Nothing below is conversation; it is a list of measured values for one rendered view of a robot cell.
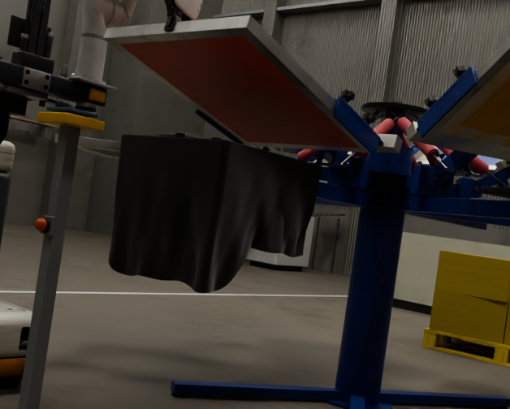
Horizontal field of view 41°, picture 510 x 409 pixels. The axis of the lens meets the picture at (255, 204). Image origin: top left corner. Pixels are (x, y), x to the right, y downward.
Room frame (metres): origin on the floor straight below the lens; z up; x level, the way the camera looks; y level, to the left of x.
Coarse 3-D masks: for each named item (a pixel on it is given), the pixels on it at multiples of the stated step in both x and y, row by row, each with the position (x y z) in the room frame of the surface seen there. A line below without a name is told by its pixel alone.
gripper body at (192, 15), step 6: (174, 0) 1.99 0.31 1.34; (180, 0) 1.97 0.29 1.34; (186, 0) 1.98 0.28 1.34; (192, 0) 2.00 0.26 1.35; (198, 0) 2.02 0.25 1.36; (180, 6) 1.97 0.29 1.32; (186, 6) 1.99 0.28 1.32; (192, 6) 2.00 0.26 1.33; (198, 6) 2.02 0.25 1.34; (180, 12) 2.01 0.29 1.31; (186, 12) 1.99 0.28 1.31; (192, 12) 2.01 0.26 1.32; (198, 12) 2.03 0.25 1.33; (180, 18) 2.03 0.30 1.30; (192, 18) 2.02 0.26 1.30
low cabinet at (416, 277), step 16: (416, 240) 7.39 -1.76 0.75; (432, 240) 7.27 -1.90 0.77; (448, 240) 7.15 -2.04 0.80; (464, 240) 7.04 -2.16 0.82; (400, 256) 7.50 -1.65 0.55; (416, 256) 7.37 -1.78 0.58; (432, 256) 7.25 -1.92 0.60; (496, 256) 6.81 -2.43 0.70; (400, 272) 7.48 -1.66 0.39; (416, 272) 7.36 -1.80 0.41; (432, 272) 7.24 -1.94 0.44; (400, 288) 7.46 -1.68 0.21; (416, 288) 7.34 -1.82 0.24; (432, 288) 7.22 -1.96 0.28; (400, 304) 7.45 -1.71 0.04; (416, 304) 7.33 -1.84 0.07
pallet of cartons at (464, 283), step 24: (456, 264) 4.88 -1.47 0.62; (480, 264) 4.79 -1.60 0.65; (504, 264) 4.70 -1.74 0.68; (456, 288) 4.87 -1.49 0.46; (480, 288) 4.78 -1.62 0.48; (504, 288) 4.68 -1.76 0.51; (432, 312) 4.94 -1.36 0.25; (456, 312) 4.85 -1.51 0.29; (480, 312) 4.77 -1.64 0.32; (504, 312) 4.69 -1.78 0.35; (432, 336) 4.92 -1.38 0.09; (456, 336) 4.83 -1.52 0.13; (480, 336) 4.76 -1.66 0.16; (504, 336) 4.69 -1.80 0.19; (504, 360) 4.65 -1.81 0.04
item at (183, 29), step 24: (192, 24) 1.92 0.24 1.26; (216, 24) 1.86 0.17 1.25; (240, 24) 1.81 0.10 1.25; (120, 48) 2.18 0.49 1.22; (264, 48) 1.87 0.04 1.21; (288, 72) 1.97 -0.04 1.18; (312, 96) 2.08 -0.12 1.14; (216, 120) 2.57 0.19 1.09; (336, 120) 2.21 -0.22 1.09; (264, 144) 2.67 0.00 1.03; (288, 144) 2.58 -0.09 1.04; (360, 144) 2.35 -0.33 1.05
